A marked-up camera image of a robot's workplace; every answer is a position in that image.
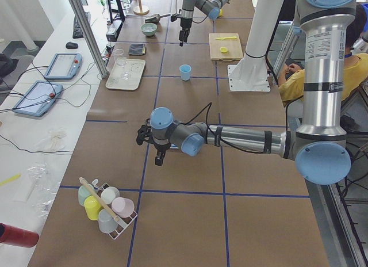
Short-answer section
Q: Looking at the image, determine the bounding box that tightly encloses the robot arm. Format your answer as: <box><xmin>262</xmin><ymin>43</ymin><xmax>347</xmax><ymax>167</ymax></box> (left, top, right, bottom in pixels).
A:
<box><xmin>178</xmin><ymin>0</ymin><xmax>230</xmax><ymax>47</ymax></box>
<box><xmin>150</xmin><ymin>0</ymin><xmax>367</xmax><ymax>185</ymax></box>

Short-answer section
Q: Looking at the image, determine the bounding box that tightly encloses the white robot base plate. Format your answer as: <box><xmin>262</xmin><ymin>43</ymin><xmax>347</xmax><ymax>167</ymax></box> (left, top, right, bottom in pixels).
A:
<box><xmin>227</xmin><ymin>63</ymin><xmax>271</xmax><ymax>92</ymax></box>

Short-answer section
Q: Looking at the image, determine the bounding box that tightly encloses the grey plastic cup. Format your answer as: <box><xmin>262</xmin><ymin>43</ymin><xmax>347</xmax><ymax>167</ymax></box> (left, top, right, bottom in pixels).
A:
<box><xmin>98</xmin><ymin>209</ymin><xmax>118</xmax><ymax>234</ymax></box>

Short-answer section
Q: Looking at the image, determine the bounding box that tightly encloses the wooden rack handle rod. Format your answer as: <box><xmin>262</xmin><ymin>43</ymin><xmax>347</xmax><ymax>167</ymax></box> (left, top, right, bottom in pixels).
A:
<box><xmin>79</xmin><ymin>177</ymin><xmax>120</xmax><ymax>223</ymax></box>

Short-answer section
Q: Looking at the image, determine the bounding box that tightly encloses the cream bear serving tray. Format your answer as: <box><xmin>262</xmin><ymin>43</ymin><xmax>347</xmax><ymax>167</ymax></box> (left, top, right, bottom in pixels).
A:
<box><xmin>105</xmin><ymin>58</ymin><xmax>145</xmax><ymax>91</ymax></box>

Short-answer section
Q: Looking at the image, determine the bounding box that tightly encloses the white plastic cup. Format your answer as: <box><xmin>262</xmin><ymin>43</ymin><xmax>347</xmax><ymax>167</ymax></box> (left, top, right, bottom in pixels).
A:
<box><xmin>101</xmin><ymin>186</ymin><xmax>120</xmax><ymax>205</ymax></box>

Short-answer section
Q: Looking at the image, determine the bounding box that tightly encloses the green bowl of ice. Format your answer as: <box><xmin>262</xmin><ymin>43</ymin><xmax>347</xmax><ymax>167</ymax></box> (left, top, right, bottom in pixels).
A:
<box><xmin>140</xmin><ymin>22</ymin><xmax>158</xmax><ymax>37</ymax></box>

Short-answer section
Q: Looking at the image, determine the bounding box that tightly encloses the black power box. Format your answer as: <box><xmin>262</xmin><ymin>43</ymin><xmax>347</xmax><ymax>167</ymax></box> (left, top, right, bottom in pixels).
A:
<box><xmin>106</xmin><ymin>20</ymin><xmax>122</xmax><ymax>42</ymax></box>

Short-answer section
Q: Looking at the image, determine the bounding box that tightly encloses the light blue paper cup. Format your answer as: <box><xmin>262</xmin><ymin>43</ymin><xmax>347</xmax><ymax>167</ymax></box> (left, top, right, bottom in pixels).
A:
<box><xmin>179</xmin><ymin>64</ymin><xmax>191</xmax><ymax>81</ymax></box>

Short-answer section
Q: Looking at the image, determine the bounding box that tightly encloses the aluminium frame post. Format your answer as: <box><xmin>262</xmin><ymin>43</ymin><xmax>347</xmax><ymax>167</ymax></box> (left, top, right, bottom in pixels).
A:
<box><xmin>68</xmin><ymin>0</ymin><xmax>109</xmax><ymax>79</ymax></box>

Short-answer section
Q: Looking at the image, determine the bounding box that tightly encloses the pale green plastic cup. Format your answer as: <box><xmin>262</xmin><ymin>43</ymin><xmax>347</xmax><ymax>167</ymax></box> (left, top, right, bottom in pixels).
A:
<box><xmin>78</xmin><ymin>185</ymin><xmax>91</xmax><ymax>207</ymax></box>

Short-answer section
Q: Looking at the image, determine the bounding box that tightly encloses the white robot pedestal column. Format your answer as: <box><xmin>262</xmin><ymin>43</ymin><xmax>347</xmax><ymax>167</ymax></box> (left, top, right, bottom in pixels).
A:
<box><xmin>243</xmin><ymin>0</ymin><xmax>288</xmax><ymax>59</ymax></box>

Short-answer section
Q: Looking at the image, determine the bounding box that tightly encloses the steel ice scoop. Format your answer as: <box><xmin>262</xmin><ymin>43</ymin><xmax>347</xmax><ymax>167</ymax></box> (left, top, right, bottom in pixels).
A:
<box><xmin>144</xmin><ymin>13</ymin><xmax>171</xmax><ymax>24</ymax></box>

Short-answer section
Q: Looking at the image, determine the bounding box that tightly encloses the black computer mouse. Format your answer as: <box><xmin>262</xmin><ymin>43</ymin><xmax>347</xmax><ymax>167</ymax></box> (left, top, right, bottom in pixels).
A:
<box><xmin>66</xmin><ymin>41</ymin><xmax>79</xmax><ymax>49</ymax></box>

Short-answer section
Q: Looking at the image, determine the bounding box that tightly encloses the red bottle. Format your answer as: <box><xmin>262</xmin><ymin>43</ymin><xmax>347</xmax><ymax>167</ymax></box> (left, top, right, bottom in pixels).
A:
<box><xmin>1</xmin><ymin>223</ymin><xmax>39</xmax><ymax>248</ymax></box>

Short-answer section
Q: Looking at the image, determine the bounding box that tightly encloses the yellow plastic cup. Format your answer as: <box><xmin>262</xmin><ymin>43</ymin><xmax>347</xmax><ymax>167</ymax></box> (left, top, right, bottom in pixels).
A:
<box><xmin>83</xmin><ymin>195</ymin><xmax>102</xmax><ymax>221</ymax></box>

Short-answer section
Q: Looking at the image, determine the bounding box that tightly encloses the bamboo cutting board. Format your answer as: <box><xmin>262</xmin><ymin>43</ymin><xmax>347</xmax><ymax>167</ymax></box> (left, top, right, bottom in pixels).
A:
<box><xmin>209</xmin><ymin>33</ymin><xmax>243</xmax><ymax>62</ymax></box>

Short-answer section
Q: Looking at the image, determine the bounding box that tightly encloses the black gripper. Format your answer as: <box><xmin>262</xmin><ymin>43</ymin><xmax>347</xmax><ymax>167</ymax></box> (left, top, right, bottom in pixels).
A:
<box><xmin>153</xmin><ymin>139</ymin><xmax>170</xmax><ymax>166</ymax></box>
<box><xmin>179</xmin><ymin>17</ymin><xmax>192</xmax><ymax>46</ymax></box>

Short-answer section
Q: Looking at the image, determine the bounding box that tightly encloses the grey folded cloth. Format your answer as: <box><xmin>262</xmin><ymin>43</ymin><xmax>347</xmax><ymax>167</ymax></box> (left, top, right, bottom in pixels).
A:
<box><xmin>128</xmin><ymin>43</ymin><xmax>146</xmax><ymax>56</ymax></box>

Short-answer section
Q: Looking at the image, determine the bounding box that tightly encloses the blue teach pendant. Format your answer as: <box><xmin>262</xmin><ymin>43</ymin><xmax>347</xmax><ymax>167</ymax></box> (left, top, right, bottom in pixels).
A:
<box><xmin>12</xmin><ymin>81</ymin><xmax>63</xmax><ymax>117</ymax></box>
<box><xmin>44</xmin><ymin>53</ymin><xmax>82</xmax><ymax>81</ymax></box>

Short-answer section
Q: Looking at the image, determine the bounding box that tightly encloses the yellow plastic knife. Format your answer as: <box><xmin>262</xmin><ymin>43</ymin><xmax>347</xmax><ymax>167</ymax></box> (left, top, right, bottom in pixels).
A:
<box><xmin>214</xmin><ymin>36</ymin><xmax>237</xmax><ymax>40</ymax></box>

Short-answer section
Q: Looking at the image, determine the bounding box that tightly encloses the far blue teach pendant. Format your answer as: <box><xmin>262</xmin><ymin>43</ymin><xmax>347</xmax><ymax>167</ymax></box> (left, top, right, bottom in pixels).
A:
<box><xmin>44</xmin><ymin>53</ymin><xmax>82</xmax><ymax>81</ymax></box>

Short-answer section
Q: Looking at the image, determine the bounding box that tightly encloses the pink plastic cup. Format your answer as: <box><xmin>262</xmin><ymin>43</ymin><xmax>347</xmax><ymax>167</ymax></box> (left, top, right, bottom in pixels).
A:
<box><xmin>111</xmin><ymin>197</ymin><xmax>135</xmax><ymax>218</ymax></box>

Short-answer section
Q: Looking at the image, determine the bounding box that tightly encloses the near blue teach pendant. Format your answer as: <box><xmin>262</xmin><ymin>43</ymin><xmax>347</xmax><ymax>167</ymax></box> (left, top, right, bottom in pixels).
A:
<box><xmin>12</xmin><ymin>81</ymin><xmax>63</xmax><ymax>117</ymax></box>

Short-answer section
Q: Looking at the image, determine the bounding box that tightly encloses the clear wine glass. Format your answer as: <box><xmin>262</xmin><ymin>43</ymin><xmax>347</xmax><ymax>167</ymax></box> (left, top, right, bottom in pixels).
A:
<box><xmin>113</xmin><ymin>49</ymin><xmax>129</xmax><ymax>80</ymax></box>

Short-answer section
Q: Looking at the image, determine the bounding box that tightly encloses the wooden mug tree stand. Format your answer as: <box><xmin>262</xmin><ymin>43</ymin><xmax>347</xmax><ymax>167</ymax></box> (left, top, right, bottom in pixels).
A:
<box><xmin>133</xmin><ymin>0</ymin><xmax>150</xmax><ymax>16</ymax></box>

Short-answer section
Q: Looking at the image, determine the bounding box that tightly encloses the white wire cup rack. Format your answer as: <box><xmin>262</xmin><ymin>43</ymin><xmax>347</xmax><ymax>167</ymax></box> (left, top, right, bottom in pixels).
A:
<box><xmin>92</xmin><ymin>179</ymin><xmax>137</xmax><ymax>239</ymax></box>

